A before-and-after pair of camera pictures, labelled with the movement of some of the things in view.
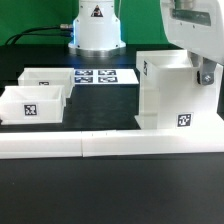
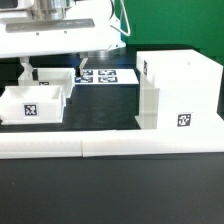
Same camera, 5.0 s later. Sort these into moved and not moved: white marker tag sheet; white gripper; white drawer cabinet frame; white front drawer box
Moved: white gripper
Not moved: white front drawer box; white drawer cabinet frame; white marker tag sheet
